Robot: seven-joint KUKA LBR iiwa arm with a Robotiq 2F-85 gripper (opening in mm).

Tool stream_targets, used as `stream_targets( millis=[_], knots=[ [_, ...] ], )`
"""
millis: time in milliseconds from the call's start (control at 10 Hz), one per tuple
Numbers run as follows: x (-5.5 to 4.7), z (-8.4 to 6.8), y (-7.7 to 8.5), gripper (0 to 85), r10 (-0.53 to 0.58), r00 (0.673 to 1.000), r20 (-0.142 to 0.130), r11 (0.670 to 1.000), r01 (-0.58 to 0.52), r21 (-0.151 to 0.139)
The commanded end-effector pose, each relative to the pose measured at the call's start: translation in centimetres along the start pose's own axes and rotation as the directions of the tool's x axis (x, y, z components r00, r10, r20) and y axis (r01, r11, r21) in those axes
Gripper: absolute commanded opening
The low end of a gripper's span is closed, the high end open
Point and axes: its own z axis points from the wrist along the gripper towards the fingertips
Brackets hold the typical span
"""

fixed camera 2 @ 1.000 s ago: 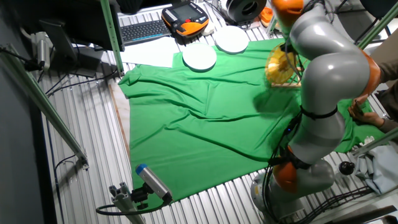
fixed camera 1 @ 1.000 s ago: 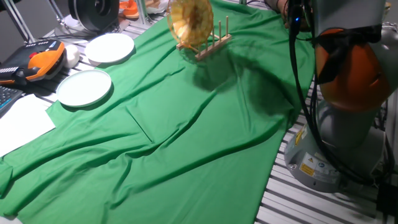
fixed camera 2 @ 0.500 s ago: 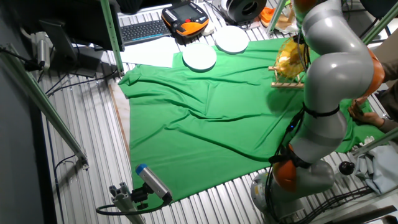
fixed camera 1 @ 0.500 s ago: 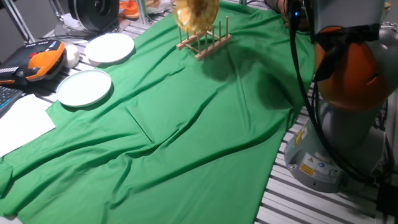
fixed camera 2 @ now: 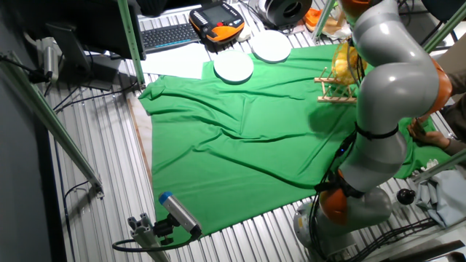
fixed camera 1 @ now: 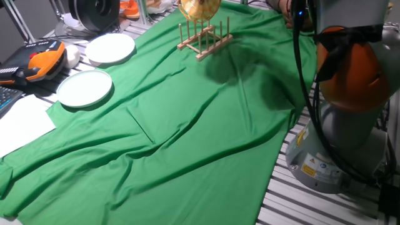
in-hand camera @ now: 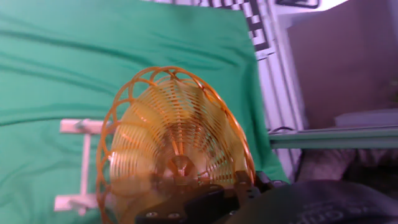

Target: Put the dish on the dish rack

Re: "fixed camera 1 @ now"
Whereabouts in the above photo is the person right hand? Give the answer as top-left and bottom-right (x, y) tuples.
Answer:
(277, 0), (314, 33)

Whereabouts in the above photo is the metal frame beam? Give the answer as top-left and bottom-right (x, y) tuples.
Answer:
(136, 0), (151, 26)

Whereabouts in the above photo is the green cloth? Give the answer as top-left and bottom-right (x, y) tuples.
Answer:
(0, 0), (318, 225)

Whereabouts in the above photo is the orange black teach pendant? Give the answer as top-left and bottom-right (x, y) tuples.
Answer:
(0, 39), (67, 87)

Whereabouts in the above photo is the white paper sheet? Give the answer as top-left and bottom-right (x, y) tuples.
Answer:
(0, 94), (57, 159)

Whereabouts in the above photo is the white round plate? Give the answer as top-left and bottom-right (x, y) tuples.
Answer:
(56, 69), (113, 109)
(84, 32), (136, 65)

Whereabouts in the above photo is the orange plastic object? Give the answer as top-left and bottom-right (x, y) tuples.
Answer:
(119, 0), (141, 20)

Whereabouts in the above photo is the orange woven basket dish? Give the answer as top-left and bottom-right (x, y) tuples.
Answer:
(176, 0), (223, 24)

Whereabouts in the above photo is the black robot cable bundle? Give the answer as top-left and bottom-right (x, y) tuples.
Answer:
(291, 0), (390, 186)

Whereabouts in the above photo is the black keyboard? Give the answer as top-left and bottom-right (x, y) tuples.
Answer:
(0, 86), (24, 120)

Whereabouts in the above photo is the black filament spool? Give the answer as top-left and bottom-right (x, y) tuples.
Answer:
(67, 0), (121, 33)

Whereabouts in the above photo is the wooden dish rack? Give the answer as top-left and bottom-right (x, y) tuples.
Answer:
(176, 16), (234, 63)

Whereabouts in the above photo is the person right forearm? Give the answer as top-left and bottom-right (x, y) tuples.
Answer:
(265, 0), (282, 11)

